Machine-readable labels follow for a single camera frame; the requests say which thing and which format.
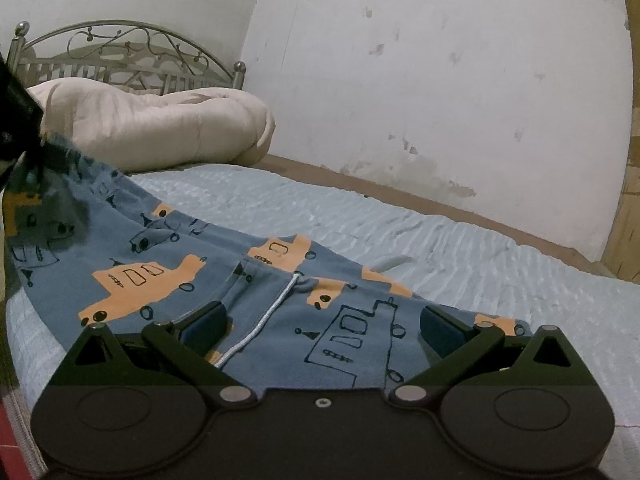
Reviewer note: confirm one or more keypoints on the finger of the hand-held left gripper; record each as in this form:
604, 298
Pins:
17, 110

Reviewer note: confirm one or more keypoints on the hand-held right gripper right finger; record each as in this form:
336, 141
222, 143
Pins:
442, 332

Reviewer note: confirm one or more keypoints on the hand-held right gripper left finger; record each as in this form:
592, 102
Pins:
202, 330

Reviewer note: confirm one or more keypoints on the blue pants with orange print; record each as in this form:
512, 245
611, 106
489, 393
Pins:
215, 270

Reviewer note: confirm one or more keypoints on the light blue striped blanket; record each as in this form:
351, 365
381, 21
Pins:
450, 260

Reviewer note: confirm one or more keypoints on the grey metal headboard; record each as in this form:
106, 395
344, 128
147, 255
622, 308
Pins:
125, 55

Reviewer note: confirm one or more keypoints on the beige quilted comforter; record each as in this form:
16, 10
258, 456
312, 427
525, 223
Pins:
150, 127

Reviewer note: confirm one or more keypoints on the brown mattress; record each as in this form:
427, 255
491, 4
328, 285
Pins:
400, 200

